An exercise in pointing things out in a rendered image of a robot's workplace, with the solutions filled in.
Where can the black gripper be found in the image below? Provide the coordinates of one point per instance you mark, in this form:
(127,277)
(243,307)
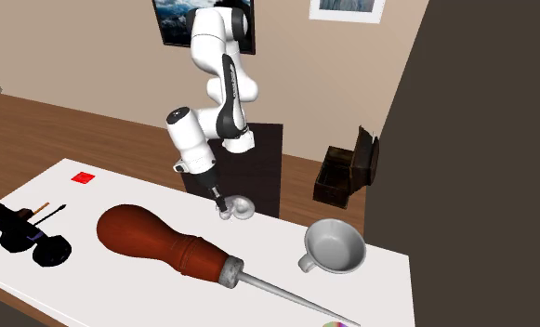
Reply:
(206,179)

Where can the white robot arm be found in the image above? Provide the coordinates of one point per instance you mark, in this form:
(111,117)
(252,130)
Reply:
(206,40)

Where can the dark robot stand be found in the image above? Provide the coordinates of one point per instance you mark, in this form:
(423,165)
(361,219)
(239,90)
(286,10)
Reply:
(256,181)

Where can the open dark wooden chest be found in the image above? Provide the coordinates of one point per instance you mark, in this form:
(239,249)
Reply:
(342,174)

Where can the white table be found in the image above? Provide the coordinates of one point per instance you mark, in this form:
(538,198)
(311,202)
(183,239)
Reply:
(129,290)

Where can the red square card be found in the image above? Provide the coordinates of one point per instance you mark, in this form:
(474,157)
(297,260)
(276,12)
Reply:
(83,178)

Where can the shiny rainbow disc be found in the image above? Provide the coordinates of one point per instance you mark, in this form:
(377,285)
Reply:
(334,324)

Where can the dark-framed mountain wall picture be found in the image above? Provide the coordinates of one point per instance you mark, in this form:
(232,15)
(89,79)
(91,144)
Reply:
(174,22)

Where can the white-framed wall picture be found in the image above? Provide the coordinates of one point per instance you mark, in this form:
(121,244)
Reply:
(378,11)

